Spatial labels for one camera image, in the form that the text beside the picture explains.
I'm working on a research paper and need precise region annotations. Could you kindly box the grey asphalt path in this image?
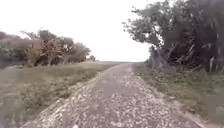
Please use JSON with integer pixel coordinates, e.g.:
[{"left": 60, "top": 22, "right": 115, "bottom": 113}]
[{"left": 19, "top": 63, "right": 209, "bottom": 128}]

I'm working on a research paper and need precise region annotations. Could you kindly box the row of bushy trees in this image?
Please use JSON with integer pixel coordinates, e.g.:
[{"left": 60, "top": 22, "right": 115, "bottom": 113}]
[{"left": 0, "top": 29, "right": 97, "bottom": 69}]

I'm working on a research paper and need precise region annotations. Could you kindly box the grass verge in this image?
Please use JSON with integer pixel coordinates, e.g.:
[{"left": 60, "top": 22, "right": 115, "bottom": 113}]
[{"left": 132, "top": 62, "right": 224, "bottom": 127}]

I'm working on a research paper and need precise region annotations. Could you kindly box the dark wood of trees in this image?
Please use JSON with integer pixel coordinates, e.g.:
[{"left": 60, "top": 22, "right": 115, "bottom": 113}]
[{"left": 122, "top": 0, "right": 224, "bottom": 74}]

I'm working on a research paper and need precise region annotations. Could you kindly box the grass field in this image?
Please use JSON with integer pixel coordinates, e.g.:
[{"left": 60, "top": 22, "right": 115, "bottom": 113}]
[{"left": 0, "top": 60, "right": 123, "bottom": 128}]

